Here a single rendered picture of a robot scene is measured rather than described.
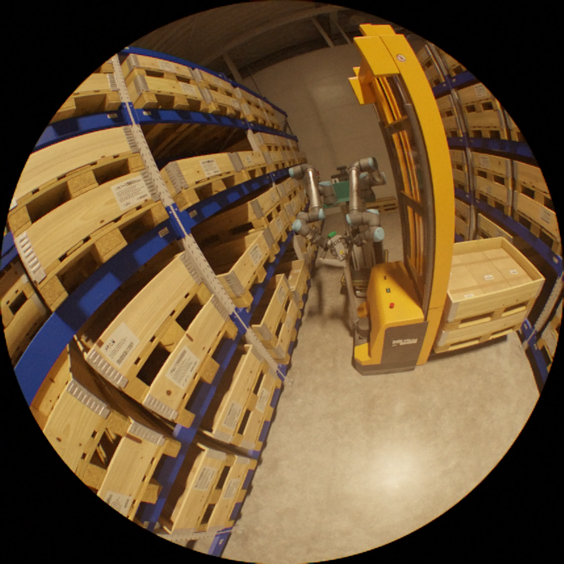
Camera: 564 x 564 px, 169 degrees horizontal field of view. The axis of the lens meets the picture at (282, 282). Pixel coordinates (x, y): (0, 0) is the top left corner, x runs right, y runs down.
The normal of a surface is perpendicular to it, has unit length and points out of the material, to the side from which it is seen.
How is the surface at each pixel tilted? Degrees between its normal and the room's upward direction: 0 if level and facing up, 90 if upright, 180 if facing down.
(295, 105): 90
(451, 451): 0
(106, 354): 90
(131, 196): 90
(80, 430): 90
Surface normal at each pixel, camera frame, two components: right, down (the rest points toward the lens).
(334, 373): -0.37, -0.78
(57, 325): 0.90, -0.14
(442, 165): -0.26, 0.61
